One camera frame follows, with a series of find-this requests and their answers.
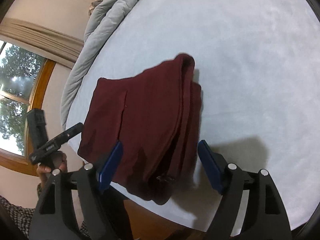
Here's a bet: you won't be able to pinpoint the person's left hand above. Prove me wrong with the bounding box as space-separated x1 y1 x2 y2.
36 151 68 190

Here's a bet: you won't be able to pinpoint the grey quilted blanket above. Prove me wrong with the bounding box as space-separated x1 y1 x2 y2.
60 0 139 129

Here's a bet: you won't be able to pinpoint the white bed sheet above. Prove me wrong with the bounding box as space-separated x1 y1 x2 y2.
66 0 319 229

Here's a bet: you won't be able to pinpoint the wooden framed window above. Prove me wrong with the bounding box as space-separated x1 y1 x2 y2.
1 41 56 176

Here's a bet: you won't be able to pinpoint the maroon pants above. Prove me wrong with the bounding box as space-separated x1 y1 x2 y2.
78 54 202 205

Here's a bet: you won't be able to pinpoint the checkered shirt sleeve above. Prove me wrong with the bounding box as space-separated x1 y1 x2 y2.
1 196 35 238

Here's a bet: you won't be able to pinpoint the beige curtain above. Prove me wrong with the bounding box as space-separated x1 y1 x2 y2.
1 18 84 69

